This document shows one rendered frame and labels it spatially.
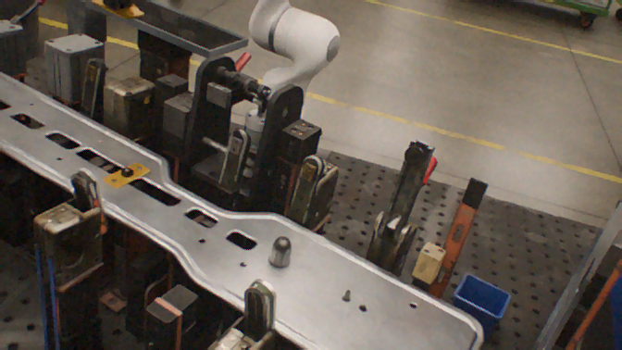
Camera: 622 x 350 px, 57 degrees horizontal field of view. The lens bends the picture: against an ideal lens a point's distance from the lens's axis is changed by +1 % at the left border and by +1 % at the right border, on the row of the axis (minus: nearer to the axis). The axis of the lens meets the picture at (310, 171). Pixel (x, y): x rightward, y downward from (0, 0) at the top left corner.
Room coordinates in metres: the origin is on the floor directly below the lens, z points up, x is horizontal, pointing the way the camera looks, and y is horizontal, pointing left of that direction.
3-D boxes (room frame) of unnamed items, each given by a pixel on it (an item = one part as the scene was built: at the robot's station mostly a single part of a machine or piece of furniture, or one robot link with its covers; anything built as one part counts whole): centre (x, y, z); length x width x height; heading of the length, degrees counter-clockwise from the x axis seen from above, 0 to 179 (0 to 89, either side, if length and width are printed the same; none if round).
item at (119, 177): (0.86, 0.33, 1.01); 0.08 x 0.04 x 0.01; 155
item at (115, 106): (1.07, 0.41, 0.89); 0.13 x 0.11 x 0.38; 155
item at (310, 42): (1.36, 0.08, 1.09); 0.19 x 0.12 x 0.24; 66
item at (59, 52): (1.15, 0.55, 0.90); 0.13 x 0.10 x 0.41; 155
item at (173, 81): (1.09, 0.32, 0.90); 0.05 x 0.05 x 0.40; 65
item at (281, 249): (0.71, 0.02, 1.02); 0.03 x 0.03 x 0.07
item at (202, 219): (0.78, 0.16, 0.84); 0.12 x 0.05 x 0.29; 155
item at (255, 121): (1.00, 0.15, 0.94); 0.18 x 0.13 x 0.49; 65
